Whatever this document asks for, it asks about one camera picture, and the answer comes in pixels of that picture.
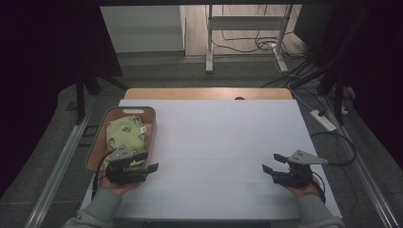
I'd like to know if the white power strip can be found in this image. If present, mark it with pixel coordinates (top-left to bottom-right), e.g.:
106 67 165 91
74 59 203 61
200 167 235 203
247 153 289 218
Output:
309 109 337 132

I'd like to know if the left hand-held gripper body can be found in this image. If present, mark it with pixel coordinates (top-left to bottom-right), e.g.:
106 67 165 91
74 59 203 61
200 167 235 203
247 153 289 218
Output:
105 144 150 185

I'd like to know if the orange plastic basket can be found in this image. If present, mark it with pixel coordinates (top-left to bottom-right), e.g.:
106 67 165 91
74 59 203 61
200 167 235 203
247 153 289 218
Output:
85 105 157 181

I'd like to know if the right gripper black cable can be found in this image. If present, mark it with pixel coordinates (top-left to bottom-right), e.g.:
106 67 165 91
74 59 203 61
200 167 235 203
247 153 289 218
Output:
312 170 327 204

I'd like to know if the white metal desk frame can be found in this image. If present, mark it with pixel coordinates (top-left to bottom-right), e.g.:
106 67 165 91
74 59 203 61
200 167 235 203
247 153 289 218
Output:
204 4 294 74

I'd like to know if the person's right hand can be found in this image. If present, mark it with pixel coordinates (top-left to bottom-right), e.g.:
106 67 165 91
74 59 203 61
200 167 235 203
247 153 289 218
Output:
283 179 321 198

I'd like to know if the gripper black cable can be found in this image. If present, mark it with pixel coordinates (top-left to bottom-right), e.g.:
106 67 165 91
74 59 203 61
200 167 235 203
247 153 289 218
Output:
90 150 115 200
312 170 327 204

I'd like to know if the wooden table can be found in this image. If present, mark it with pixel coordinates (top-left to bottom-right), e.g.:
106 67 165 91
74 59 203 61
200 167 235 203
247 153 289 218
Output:
123 87 294 101

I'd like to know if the white cabinet panel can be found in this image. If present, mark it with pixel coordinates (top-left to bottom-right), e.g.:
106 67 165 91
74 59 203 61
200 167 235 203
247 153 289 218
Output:
100 5 185 53

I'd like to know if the dark curtain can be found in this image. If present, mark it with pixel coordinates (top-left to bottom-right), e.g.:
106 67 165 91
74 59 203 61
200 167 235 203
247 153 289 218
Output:
0 0 123 198
294 0 403 169

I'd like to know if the black looped floor cable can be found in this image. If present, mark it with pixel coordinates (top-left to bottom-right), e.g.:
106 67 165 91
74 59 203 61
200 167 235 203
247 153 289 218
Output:
309 131 357 166

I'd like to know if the black metal stand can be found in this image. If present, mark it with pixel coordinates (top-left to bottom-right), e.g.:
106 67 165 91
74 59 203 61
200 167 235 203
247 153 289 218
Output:
75 70 129 126
289 47 350 126

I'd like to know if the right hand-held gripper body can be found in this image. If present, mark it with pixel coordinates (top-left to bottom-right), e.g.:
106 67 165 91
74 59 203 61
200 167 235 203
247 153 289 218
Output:
271 149 329 188

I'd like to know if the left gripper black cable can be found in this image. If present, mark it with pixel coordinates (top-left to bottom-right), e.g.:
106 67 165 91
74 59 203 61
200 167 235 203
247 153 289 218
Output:
90 150 115 200

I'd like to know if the green printed baby shirt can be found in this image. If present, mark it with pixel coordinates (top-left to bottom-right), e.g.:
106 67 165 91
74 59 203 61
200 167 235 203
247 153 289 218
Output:
105 115 148 169

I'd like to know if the person's left hand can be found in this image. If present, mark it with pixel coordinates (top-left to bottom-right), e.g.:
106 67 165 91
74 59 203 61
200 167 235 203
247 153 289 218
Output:
98 177 142 197

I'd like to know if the bundle of floor cables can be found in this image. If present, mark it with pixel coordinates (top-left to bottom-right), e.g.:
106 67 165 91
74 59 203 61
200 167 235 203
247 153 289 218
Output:
210 4 308 61

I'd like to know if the aluminium floor rail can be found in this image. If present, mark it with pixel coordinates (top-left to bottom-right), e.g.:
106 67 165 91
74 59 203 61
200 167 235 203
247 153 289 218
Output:
24 113 91 228
319 94 401 228

